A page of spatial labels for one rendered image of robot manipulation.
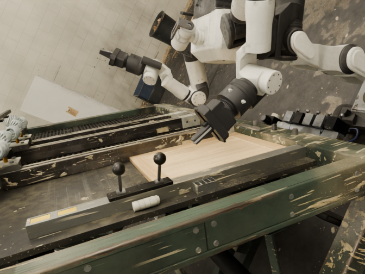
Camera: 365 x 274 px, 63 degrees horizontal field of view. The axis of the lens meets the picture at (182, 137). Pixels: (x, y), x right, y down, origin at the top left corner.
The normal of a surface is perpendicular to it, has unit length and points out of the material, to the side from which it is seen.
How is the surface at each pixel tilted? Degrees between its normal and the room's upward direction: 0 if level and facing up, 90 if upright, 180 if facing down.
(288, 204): 90
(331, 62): 90
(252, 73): 30
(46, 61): 90
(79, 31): 90
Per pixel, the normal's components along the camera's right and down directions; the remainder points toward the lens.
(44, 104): 0.37, 0.21
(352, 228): -0.83, -0.37
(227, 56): 0.15, 0.82
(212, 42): -0.92, 0.01
